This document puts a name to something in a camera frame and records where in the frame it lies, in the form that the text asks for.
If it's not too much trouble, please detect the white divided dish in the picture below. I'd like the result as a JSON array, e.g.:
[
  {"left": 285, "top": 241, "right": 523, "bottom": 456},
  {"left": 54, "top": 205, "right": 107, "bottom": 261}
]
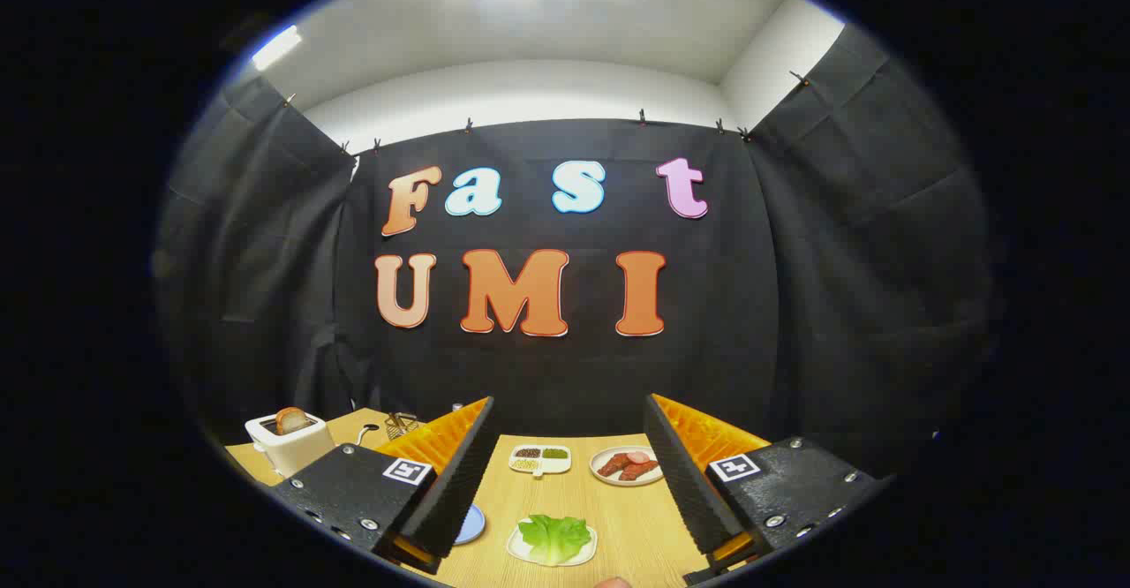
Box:
[{"left": 508, "top": 444, "right": 572, "bottom": 479}]

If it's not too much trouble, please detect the black backdrop cloth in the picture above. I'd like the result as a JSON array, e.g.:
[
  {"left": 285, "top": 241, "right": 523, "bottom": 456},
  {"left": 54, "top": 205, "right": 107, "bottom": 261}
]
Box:
[{"left": 154, "top": 23, "right": 1007, "bottom": 483}]

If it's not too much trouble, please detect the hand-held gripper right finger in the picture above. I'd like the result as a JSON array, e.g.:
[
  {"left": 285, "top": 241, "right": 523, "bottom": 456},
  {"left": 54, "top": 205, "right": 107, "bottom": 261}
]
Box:
[{"left": 643, "top": 394, "right": 893, "bottom": 587}]

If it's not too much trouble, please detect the strip ceiling light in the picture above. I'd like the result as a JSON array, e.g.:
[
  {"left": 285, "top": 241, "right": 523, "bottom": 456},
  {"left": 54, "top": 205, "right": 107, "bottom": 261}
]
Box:
[{"left": 252, "top": 25, "right": 303, "bottom": 72}]

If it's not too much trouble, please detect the white curved plate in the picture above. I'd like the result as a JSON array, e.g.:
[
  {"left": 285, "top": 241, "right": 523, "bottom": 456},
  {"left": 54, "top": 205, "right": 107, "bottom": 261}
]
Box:
[{"left": 507, "top": 517, "right": 599, "bottom": 568}]

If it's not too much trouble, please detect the blue round plate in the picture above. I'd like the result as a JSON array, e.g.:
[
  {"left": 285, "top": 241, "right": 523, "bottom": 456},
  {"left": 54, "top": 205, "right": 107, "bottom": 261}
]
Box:
[{"left": 453, "top": 503, "right": 487, "bottom": 546}]

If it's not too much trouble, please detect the white toaster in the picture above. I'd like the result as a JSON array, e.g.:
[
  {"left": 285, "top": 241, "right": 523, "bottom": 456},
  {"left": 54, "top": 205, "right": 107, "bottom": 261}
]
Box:
[{"left": 245, "top": 410, "right": 336, "bottom": 479}]

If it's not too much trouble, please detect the green lettuce leaf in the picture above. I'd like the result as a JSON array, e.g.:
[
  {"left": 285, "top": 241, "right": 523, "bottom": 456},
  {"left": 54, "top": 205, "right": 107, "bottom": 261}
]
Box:
[{"left": 517, "top": 514, "right": 592, "bottom": 565}]

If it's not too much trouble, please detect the white oval plate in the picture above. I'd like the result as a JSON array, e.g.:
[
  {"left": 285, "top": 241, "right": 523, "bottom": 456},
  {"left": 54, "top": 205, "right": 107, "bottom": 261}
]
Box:
[{"left": 589, "top": 445, "right": 665, "bottom": 487}]

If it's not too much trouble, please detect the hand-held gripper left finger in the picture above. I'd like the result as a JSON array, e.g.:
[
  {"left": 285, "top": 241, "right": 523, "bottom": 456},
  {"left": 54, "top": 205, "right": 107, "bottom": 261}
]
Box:
[{"left": 269, "top": 396, "right": 495, "bottom": 576}]

